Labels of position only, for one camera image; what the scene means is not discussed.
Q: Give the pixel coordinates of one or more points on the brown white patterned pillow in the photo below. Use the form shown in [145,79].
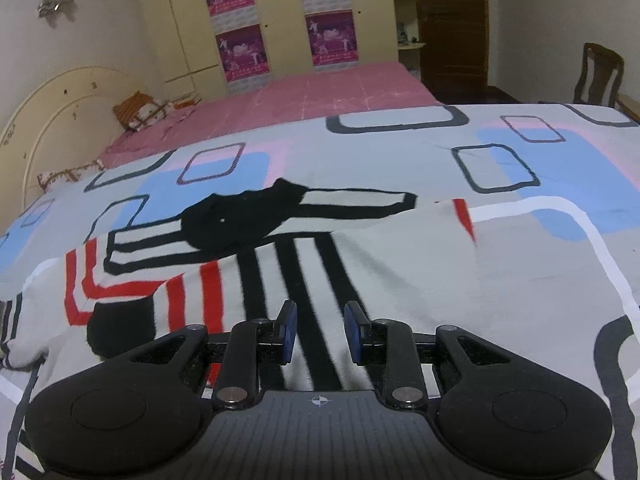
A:
[67,175]

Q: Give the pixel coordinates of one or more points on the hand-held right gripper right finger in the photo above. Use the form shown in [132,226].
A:
[353,334]

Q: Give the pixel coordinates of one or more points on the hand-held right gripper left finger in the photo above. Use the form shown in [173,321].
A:
[286,332]

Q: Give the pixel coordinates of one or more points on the brown wooden chair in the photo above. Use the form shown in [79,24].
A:
[597,77]

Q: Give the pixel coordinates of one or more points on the grey blue patterned bed sheet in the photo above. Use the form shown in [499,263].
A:
[400,160]

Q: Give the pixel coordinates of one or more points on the cream corner shelf unit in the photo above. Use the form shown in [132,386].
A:
[406,57]

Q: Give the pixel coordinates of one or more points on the cream wardrobe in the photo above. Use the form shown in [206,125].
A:
[285,35]

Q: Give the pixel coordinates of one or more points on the wooden bed frame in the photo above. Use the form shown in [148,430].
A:
[630,108]

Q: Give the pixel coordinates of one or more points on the brown wooden door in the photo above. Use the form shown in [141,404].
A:
[452,30]

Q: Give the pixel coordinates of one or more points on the pink checked bed sheet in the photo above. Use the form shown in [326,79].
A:
[320,92]

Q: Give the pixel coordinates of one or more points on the black red striped white sweater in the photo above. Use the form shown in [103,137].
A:
[390,270]

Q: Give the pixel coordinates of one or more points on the cream curved headboard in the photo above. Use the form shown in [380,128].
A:
[55,110]

